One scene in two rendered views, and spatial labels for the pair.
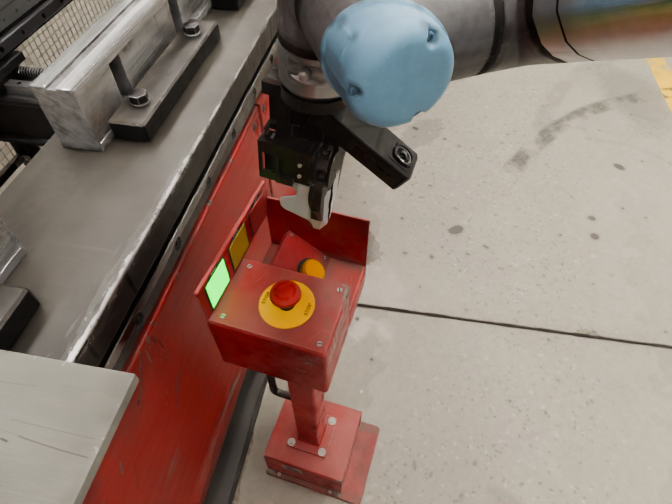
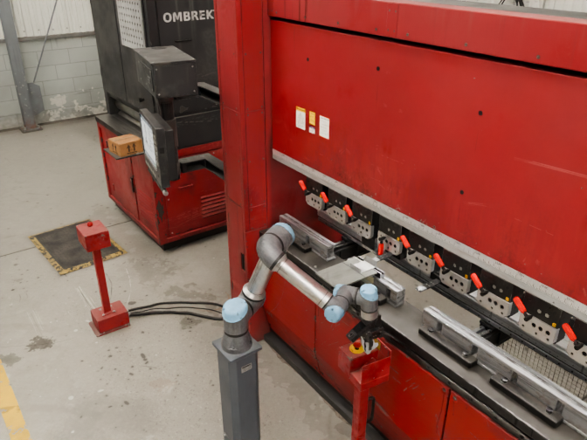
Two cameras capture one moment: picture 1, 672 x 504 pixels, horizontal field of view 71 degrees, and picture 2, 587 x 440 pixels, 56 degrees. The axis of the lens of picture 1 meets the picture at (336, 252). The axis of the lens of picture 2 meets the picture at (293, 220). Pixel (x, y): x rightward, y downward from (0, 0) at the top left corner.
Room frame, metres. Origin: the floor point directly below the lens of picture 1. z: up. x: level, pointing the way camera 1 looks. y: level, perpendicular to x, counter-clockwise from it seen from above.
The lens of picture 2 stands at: (1.58, -1.64, 2.52)
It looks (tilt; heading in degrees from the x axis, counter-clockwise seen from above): 27 degrees down; 135
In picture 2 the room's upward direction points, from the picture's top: straight up
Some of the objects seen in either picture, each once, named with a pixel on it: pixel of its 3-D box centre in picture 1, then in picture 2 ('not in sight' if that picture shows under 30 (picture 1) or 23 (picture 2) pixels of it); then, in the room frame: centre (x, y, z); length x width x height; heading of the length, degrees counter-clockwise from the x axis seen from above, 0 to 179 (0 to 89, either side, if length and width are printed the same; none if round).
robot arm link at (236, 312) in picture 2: not in sight; (236, 315); (-0.12, -0.31, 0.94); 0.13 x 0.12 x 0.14; 109
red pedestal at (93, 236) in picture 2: not in sight; (100, 276); (-1.71, -0.24, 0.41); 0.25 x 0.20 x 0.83; 80
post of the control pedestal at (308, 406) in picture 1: (306, 388); (359, 415); (0.37, 0.06, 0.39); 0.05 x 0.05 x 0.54; 72
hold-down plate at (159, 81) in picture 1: (171, 73); (446, 345); (0.68, 0.26, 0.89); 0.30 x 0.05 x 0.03; 170
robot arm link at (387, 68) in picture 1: (393, 36); (345, 296); (0.32, -0.04, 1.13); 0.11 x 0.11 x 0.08; 19
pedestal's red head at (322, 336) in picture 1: (294, 286); (363, 359); (0.37, 0.06, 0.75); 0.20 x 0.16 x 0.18; 162
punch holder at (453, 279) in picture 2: not in sight; (460, 269); (0.66, 0.32, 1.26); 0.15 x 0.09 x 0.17; 170
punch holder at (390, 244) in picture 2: not in sight; (395, 233); (0.26, 0.39, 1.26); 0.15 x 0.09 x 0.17; 170
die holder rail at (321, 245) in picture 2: not in sight; (306, 236); (-0.45, 0.52, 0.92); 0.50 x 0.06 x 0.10; 170
